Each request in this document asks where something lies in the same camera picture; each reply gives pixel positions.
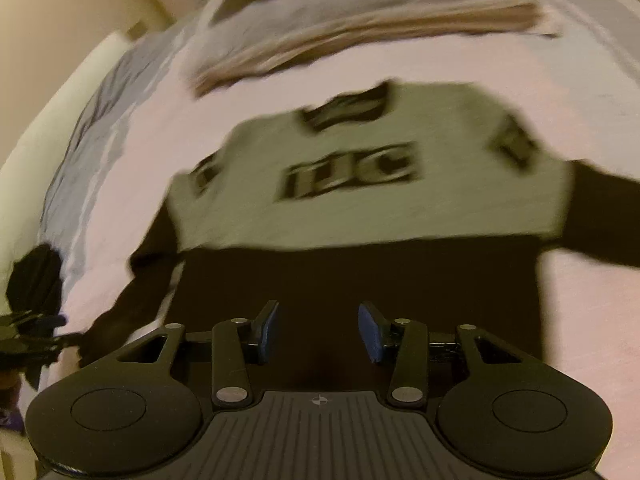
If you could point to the grey white patterned sheet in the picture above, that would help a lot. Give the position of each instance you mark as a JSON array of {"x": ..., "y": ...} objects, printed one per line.
[{"x": 98, "y": 141}]

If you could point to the grey and black sweater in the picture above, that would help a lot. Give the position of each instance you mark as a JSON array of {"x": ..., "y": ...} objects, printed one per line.
[{"x": 429, "y": 200}]

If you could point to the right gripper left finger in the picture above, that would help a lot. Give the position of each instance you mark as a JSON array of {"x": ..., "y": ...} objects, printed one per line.
[{"x": 157, "y": 365}]

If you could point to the beige folded blanket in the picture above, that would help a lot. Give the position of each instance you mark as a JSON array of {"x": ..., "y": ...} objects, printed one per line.
[{"x": 235, "y": 39}]

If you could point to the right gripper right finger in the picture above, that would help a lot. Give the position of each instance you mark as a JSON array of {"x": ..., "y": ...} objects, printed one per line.
[{"x": 470, "y": 366}]

